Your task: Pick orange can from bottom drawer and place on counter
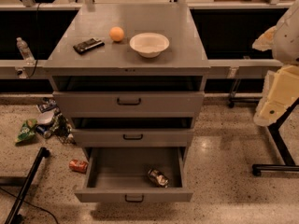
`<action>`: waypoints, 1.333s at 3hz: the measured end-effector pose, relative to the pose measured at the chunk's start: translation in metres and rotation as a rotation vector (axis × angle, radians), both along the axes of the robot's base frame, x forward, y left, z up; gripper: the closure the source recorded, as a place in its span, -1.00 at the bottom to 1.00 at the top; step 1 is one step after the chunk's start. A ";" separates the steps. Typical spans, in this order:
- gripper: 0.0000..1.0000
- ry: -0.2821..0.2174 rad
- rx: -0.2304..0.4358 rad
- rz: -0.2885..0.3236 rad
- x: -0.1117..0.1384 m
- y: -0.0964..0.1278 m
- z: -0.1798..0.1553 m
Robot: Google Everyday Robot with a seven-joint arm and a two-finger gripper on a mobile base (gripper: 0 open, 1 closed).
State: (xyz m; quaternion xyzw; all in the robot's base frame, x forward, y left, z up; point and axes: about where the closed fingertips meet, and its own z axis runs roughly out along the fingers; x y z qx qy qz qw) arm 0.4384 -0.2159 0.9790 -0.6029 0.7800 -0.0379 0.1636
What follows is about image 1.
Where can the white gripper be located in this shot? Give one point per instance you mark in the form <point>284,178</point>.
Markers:
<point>288,36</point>

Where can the orange soda can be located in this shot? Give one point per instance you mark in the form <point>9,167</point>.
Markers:
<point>158,178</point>

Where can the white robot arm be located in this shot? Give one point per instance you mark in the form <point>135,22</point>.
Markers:
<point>285,48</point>

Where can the grey metal drawer cabinet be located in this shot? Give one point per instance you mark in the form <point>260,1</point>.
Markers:
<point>116,67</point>

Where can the grey top drawer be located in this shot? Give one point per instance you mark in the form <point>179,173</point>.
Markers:
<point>108,102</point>

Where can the grey middle drawer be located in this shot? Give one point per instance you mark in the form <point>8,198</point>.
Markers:
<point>133,137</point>

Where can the grey open bottom drawer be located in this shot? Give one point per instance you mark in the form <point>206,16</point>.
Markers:
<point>120,174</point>

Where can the red can on floor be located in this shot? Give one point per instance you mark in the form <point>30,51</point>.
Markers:
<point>78,166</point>

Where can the white bowl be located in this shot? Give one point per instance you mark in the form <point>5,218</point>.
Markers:
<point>149,45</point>

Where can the black wheeled stand base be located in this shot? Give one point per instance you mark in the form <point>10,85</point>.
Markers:
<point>289,164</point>

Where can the orange fruit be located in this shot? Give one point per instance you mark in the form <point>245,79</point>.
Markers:
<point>116,34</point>

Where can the dark snack bar packet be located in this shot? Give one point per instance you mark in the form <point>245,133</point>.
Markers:
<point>88,45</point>

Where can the pile of floor clutter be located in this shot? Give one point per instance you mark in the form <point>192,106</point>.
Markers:
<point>52,122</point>

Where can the clear plastic water bottle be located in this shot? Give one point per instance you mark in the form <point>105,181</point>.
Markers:
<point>25,51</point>

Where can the green chip bag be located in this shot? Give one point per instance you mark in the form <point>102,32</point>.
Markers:
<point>27,131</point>

